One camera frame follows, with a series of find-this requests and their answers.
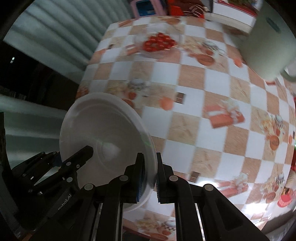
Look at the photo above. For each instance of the glass bowl of tomatoes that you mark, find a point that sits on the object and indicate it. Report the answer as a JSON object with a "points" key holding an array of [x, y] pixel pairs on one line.
{"points": [[157, 40]]}

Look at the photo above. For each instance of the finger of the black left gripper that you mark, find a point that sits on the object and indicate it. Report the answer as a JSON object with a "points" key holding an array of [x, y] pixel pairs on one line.
{"points": [[70, 166], [49, 157]]}

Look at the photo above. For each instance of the white red shelf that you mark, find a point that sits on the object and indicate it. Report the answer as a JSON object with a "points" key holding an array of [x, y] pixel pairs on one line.
{"points": [[231, 15]]}

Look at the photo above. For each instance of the white foam bowl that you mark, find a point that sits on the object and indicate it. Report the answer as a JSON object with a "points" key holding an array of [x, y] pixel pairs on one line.
{"points": [[116, 133]]}

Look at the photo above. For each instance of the red plastic chair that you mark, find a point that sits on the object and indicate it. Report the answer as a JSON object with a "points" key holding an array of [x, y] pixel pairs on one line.
{"points": [[193, 8]]}

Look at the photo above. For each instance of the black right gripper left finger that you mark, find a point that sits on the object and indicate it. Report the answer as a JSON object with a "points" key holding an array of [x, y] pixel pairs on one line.
{"points": [[104, 220]]}

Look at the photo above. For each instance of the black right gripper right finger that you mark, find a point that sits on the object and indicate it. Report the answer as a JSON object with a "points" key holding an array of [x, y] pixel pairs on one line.
{"points": [[202, 213]]}

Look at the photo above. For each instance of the white cylindrical appliance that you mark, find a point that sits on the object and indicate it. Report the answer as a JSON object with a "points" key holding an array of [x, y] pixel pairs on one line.
{"points": [[270, 46]]}

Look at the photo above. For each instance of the checkered patterned tablecloth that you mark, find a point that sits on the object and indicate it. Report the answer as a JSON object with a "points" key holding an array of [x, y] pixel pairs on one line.
{"points": [[210, 116]]}

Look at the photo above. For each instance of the pale green curtain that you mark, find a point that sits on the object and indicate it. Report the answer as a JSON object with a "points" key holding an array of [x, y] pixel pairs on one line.
{"points": [[45, 49]]}

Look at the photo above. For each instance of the pink plastic stool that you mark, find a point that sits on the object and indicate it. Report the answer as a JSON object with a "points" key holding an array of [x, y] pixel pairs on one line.
{"points": [[143, 8]]}

